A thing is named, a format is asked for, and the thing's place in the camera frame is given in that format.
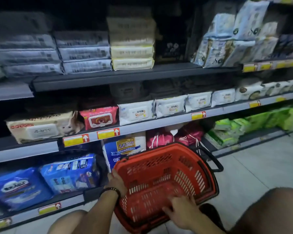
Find pink drawstring bag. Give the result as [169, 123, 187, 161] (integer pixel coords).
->
[146, 130, 175, 150]
[174, 124, 206, 146]

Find black shoe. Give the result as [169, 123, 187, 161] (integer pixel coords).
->
[199, 203, 226, 232]

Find person's left leg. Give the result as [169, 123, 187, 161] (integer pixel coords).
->
[47, 209, 89, 234]

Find person's right forearm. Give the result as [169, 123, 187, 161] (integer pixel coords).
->
[186, 212, 226, 234]

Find long grey shelf board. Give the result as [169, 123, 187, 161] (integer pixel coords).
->
[59, 90, 293, 147]

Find dark metal shelf board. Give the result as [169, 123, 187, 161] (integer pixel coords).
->
[31, 62, 244, 92]

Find person's left hand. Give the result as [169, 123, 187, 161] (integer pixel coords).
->
[105, 169, 128, 198]

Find person's right leg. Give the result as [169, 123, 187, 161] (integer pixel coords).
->
[231, 187, 293, 234]

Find pile of green packets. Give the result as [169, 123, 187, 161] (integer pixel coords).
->
[205, 107, 293, 149]

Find white wipes pack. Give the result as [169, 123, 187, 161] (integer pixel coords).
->
[185, 91, 212, 113]
[117, 100, 157, 126]
[155, 95, 187, 118]
[211, 88, 236, 107]

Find person's leg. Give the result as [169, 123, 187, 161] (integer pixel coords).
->
[231, 187, 293, 234]
[47, 209, 89, 234]

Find red plastic shopping basket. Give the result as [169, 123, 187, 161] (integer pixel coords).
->
[113, 142, 224, 234]

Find light blue diaper pack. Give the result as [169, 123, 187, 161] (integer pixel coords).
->
[40, 154, 101, 194]

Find person's left forearm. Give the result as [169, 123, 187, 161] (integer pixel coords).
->
[78, 190, 120, 234]

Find black packet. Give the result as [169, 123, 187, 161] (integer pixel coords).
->
[156, 20, 189, 63]

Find grey metal shelf board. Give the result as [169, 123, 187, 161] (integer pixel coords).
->
[0, 140, 60, 165]
[0, 82, 35, 102]

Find cream wipe packet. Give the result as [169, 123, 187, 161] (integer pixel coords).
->
[107, 6, 152, 19]
[112, 58, 155, 71]
[107, 18, 156, 32]
[108, 31, 155, 46]
[110, 45, 155, 59]

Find blue pack with gold label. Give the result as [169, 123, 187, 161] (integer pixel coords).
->
[102, 132, 147, 172]

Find beige cat-print wipes pack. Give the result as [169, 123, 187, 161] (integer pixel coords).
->
[6, 111, 85, 144]

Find low grey shelf board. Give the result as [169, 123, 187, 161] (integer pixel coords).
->
[0, 187, 103, 234]

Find dark blue diaper pack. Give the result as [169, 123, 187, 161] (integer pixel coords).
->
[0, 168, 53, 211]

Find black wrist bracelet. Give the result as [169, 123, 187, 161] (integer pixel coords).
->
[101, 187, 121, 199]

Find dim grey packet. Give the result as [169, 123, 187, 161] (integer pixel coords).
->
[110, 82, 144, 103]

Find stack of grey wipe packets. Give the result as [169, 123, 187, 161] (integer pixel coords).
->
[0, 12, 112, 76]

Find dark purple packets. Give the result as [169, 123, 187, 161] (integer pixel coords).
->
[271, 33, 293, 59]

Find red wipes pack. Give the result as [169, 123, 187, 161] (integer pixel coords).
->
[79, 106, 119, 131]

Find person's right hand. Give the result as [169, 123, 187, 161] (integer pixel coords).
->
[162, 195, 201, 230]

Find pile of white tissue packs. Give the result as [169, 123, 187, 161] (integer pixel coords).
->
[191, 0, 280, 68]

